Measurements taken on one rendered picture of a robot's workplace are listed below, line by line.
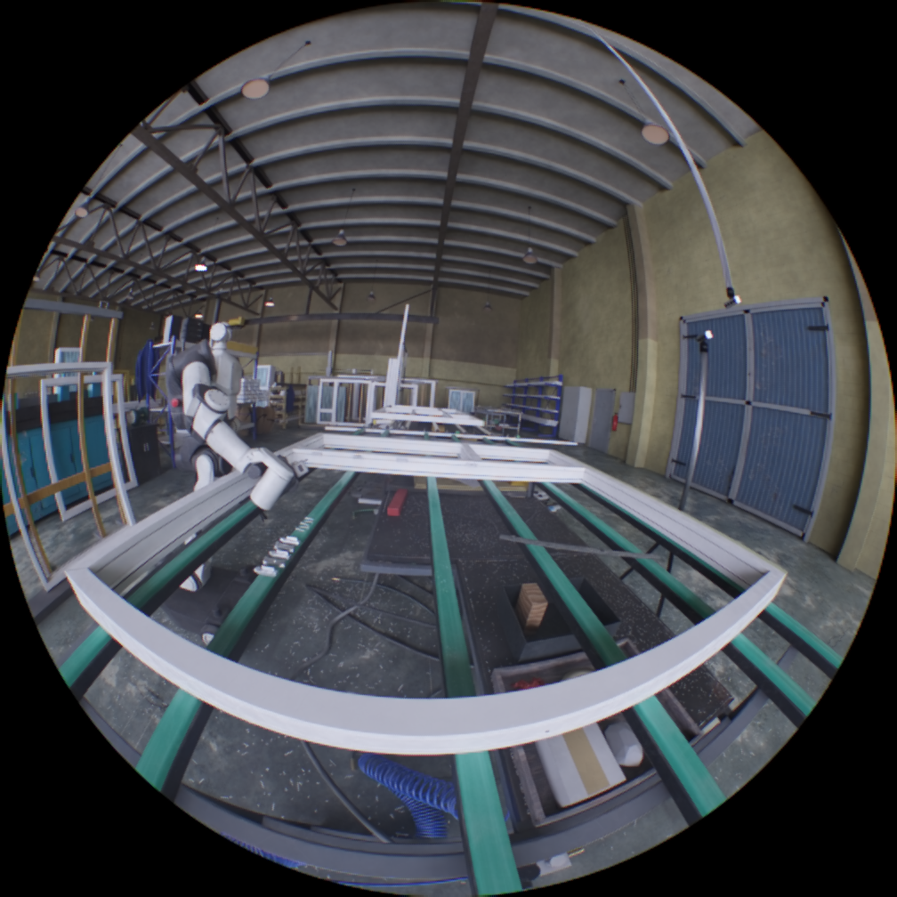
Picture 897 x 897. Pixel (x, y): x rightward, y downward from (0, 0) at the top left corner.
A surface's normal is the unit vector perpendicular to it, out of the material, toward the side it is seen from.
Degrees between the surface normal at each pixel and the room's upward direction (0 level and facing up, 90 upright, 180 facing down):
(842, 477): 90
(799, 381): 90
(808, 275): 90
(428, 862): 0
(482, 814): 0
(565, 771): 0
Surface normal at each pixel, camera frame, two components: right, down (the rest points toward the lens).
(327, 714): 0.09, -0.98
